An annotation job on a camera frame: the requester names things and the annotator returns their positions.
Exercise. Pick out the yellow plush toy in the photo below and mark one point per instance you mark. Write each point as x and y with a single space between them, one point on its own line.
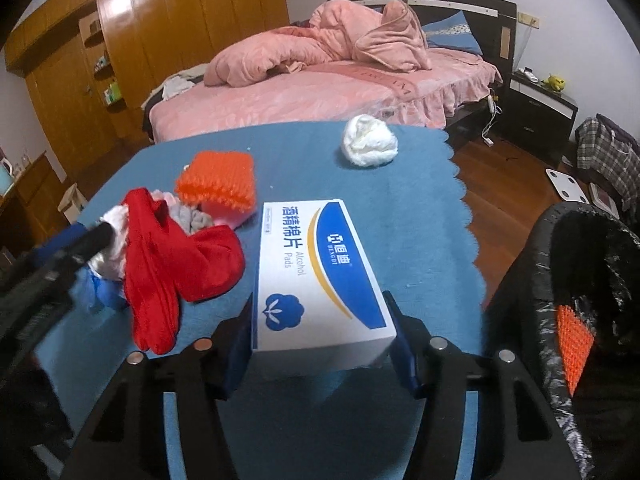
554 82

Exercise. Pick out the pink quilt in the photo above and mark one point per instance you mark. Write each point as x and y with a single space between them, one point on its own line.
320 40

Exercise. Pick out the white crumpled tissue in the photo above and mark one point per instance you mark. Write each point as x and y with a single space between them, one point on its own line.
369 140

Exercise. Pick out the wooden desk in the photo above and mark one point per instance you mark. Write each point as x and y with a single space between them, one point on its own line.
30 200

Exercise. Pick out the bed with pink sheet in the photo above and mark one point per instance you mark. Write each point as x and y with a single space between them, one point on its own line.
310 95

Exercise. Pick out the orange foam net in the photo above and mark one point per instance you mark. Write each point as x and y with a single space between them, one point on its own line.
575 347
217 177

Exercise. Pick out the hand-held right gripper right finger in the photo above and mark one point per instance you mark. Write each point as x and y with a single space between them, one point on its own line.
404 355

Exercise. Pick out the blue pillow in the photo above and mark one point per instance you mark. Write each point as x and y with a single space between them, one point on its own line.
452 32

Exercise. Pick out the plaid shirt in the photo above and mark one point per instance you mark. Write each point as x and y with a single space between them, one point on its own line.
607 152

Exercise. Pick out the white bathroom scale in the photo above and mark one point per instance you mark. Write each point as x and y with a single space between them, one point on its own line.
567 185

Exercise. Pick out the small wooden stool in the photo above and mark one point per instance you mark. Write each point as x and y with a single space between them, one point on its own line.
70 205

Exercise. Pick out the red cloth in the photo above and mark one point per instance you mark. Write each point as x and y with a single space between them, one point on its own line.
170 265

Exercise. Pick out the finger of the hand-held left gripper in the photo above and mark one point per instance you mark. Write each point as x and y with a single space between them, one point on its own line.
92 242
57 240

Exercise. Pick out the blue plastic glove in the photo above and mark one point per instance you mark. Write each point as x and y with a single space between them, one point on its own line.
102 290

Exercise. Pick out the dark nightstand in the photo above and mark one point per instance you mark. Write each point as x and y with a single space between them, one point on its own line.
537 115

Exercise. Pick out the white power strip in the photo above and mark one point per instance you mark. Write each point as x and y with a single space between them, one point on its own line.
490 125

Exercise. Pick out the wooden wardrobe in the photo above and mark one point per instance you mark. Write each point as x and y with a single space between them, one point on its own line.
165 25

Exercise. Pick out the yellow wall socket strip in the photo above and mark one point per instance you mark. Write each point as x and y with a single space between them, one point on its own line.
529 19

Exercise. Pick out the dark wooden headboard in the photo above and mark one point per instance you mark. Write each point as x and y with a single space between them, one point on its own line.
500 15

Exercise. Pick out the black plastic bin bag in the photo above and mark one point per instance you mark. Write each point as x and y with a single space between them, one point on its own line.
550 280

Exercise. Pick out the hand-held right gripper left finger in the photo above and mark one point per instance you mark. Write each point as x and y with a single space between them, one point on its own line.
239 347

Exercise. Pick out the white and blue cardboard box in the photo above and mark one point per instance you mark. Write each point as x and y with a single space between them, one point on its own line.
320 280

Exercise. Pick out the pile of clothes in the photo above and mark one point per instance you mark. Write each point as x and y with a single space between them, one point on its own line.
172 85

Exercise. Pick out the black trash bin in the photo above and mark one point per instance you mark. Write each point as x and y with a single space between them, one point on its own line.
515 310

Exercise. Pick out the light blue kettle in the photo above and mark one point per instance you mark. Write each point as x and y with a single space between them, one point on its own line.
5 180

